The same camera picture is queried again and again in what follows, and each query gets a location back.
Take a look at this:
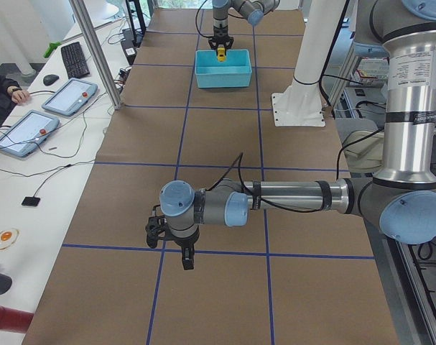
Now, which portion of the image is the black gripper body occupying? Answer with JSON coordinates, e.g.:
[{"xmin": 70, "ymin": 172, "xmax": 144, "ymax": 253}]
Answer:
[
  {"xmin": 213, "ymin": 24, "xmax": 229, "ymax": 42},
  {"xmin": 170, "ymin": 224, "xmax": 200, "ymax": 252}
]

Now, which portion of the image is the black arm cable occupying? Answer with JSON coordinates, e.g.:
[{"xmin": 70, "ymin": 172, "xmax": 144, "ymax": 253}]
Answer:
[
  {"xmin": 206, "ymin": 152, "xmax": 330, "ymax": 213},
  {"xmin": 195, "ymin": 0, "xmax": 218, "ymax": 39}
]

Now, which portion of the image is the teal plastic bin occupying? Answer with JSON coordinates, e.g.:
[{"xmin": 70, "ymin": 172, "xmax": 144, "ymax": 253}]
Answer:
[{"xmin": 195, "ymin": 50, "xmax": 252, "ymax": 88}]

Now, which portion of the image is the teach pendant tablet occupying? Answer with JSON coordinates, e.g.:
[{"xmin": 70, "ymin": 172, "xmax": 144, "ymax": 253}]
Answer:
[
  {"xmin": 0, "ymin": 111, "xmax": 60, "ymax": 158},
  {"xmin": 42, "ymin": 78, "xmax": 98, "ymax": 116}
]

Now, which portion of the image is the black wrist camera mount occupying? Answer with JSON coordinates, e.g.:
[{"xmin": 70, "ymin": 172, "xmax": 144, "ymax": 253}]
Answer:
[{"xmin": 145, "ymin": 215, "xmax": 167, "ymax": 249}]

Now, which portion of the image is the black keyboard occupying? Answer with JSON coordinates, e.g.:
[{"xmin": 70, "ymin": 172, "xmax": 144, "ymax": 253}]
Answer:
[{"xmin": 61, "ymin": 42, "xmax": 90, "ymax": 78}]

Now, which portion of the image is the person hand on desk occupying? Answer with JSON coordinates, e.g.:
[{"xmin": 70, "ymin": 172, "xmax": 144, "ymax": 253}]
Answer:
[{"xmin": 11, "ymin": 89, "xmax": 31, "ymax": 104}]

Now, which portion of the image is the aluminium frame post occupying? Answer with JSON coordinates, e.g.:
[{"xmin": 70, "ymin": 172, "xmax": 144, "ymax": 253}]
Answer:
[{"xmin": 69, "ymin": 0, "xmax": 121, "ymax": 110}]

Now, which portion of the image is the upper teach pendant tablet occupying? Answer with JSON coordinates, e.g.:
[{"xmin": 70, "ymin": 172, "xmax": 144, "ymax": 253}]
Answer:
[{"xmin": 42, "ymin": 78, "xmax": 98, "ymax": 116}]

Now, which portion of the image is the lower teach pendant tablet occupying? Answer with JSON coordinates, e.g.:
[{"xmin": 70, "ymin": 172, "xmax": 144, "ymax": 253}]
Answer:
[{"xmin": 0, "ymin": 111, "xmax": 60, "ymax": 158}]

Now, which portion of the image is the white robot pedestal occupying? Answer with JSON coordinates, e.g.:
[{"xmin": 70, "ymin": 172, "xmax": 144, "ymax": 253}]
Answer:
[{"xmin": 272, "ymin": 0, "xmax": 348, "ymax": 127}]

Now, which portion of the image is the black computer mouse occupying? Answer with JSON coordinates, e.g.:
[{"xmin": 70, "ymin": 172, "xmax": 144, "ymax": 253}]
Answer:
[{"xmin": 42, "ymin": 74, "xmax": 60, "ymax": 86}]

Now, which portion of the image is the yellow beetle toy car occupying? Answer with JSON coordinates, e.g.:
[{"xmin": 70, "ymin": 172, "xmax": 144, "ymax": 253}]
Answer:
[{"xmin": 216, "ymin": 46, "xmax": 226, "ymax": 62}]

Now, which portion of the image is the small black square pad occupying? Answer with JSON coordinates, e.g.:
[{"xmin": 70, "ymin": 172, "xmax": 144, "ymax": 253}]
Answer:
[{"xmin": 22, "ymin": 196, "xmax": 40, "ymax": 207}]

